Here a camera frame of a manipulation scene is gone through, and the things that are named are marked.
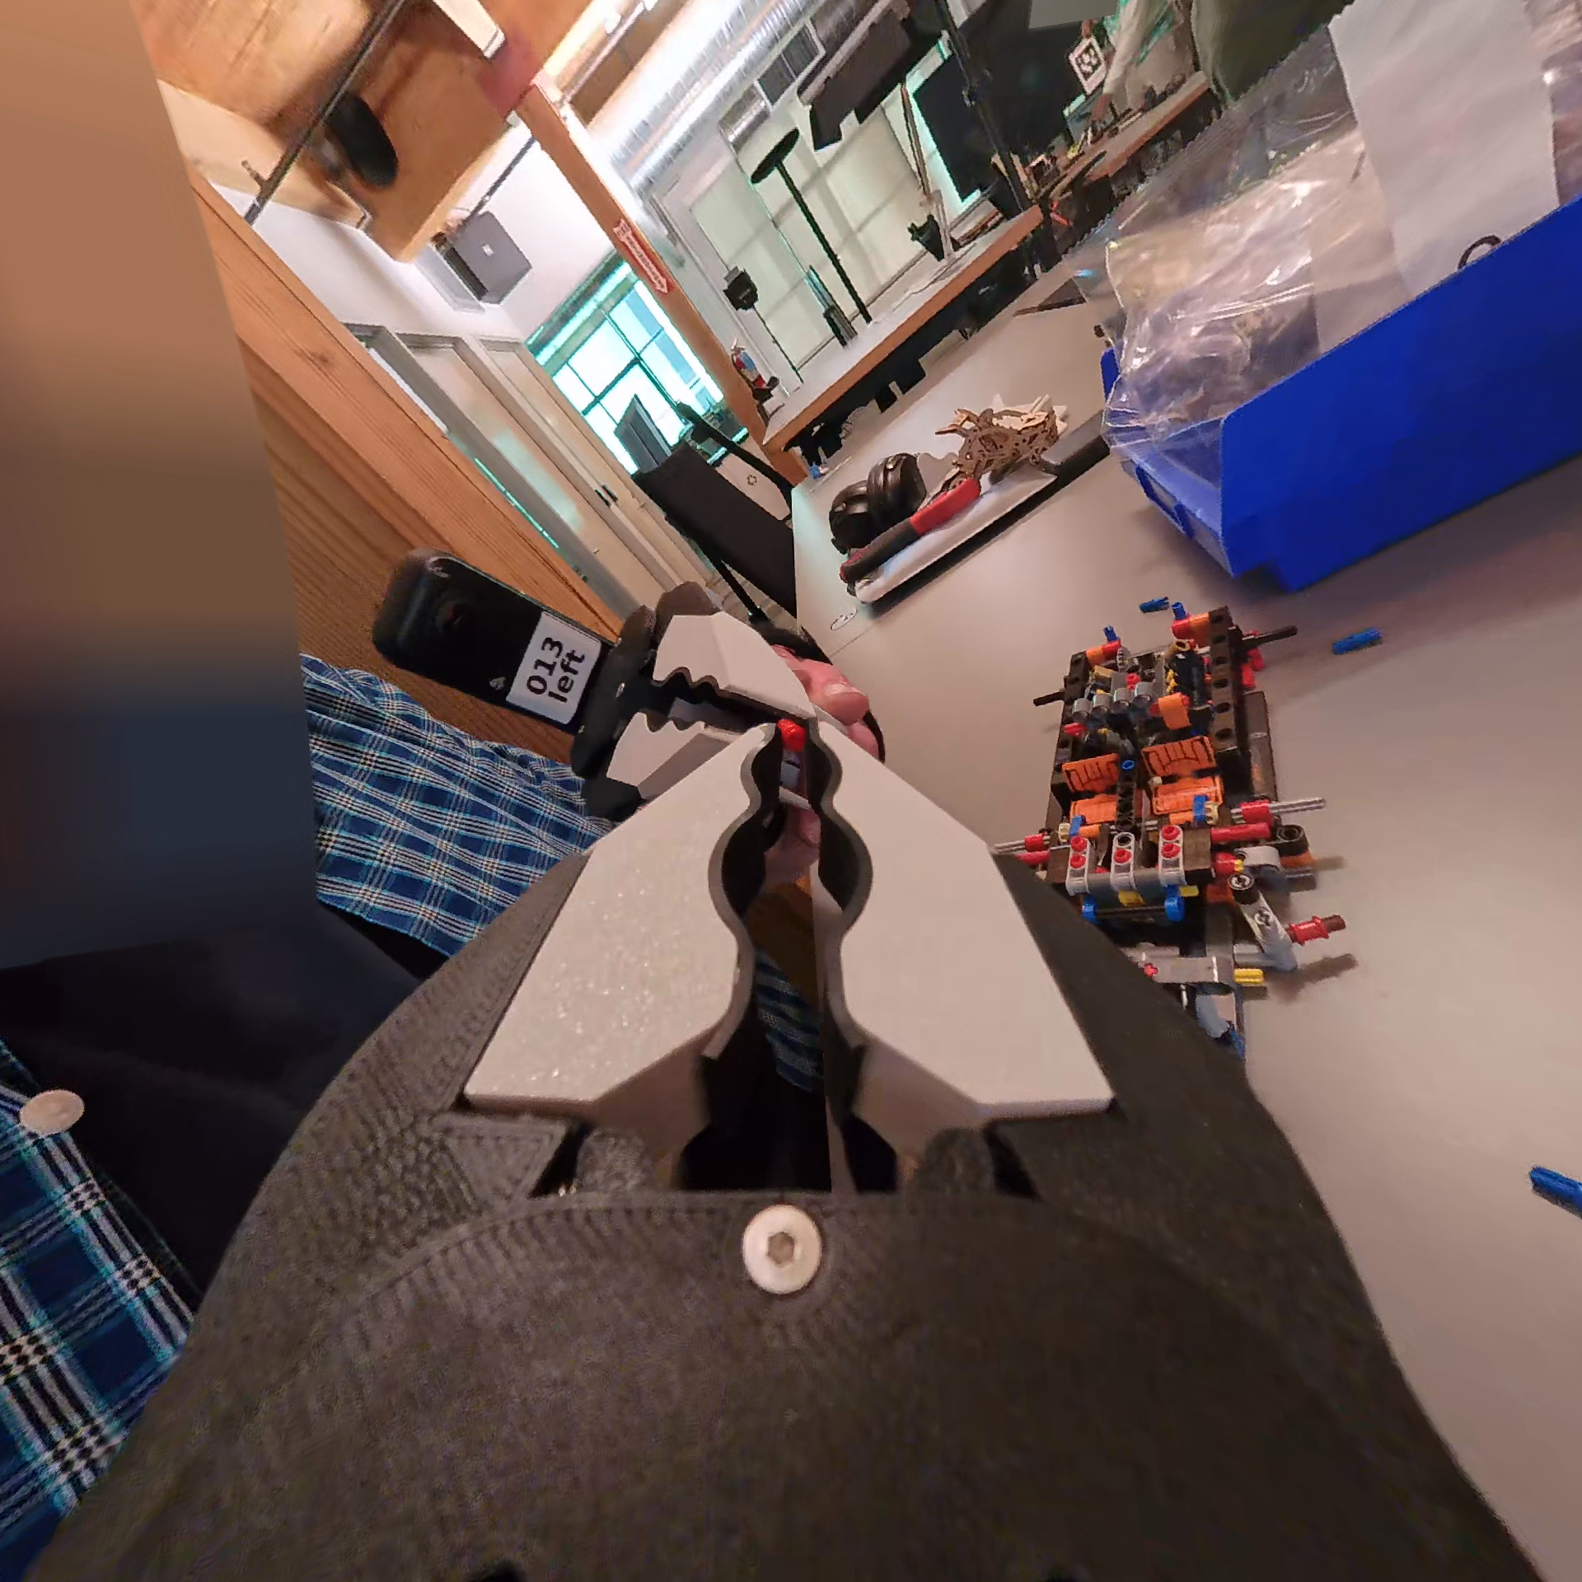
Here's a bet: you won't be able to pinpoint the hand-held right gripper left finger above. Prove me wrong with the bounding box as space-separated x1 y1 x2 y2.
464 722 793 1192

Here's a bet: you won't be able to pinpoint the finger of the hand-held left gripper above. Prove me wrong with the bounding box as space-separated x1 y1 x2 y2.
634 611 821 732
606 722 762 808

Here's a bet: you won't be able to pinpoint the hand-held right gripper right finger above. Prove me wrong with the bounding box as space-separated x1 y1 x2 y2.
807 719 1118 1195

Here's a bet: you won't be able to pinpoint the lego car chassis model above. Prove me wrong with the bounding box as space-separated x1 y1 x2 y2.
1026 603 1350 1058

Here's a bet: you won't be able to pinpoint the person's left hand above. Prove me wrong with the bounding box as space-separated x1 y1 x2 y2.
764 658 876 887

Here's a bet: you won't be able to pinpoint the black chair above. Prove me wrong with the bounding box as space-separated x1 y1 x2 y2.
634 405 797 623

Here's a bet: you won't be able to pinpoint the person's plaid shirt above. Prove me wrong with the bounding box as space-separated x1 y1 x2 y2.
0 654 620 1582

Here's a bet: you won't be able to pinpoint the black ear muffs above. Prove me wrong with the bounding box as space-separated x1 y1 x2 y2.
826 453 930 554

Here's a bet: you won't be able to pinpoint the white tray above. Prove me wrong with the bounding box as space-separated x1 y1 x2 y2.
853 432 1111 605

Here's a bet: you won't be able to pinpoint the window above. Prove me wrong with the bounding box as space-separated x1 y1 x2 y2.
530 262 734 462

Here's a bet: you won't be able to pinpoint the wooden dinosaur model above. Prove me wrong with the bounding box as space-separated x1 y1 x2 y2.
935 397 1069 486

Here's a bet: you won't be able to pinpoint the wooden workbench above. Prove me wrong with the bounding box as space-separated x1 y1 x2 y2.
760 74 1217 462

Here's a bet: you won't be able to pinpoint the black floor stand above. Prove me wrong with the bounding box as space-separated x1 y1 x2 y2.
751 139 871 351

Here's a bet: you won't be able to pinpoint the black dome ceiling fixture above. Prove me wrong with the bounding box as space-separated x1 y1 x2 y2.
312 89 401 190

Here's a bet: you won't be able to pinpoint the black monitor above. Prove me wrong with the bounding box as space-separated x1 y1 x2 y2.
912 0 1080 203

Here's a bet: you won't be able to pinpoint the clear plastic bag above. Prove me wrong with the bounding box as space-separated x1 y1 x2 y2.
1100 74 1582 462

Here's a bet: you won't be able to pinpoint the blue plastic bin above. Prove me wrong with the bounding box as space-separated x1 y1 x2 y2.
1100 198 1582 595

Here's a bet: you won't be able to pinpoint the white paper sheet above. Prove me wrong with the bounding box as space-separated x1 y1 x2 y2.
1329 0 1563 298

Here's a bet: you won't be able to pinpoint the red handled tool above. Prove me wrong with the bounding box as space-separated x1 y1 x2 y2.
841 480 986 583

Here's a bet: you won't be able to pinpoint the black wall box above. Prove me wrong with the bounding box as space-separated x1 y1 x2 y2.
441 209 535 307

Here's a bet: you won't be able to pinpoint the red wall sign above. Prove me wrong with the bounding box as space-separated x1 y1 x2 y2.
614 218 678 297

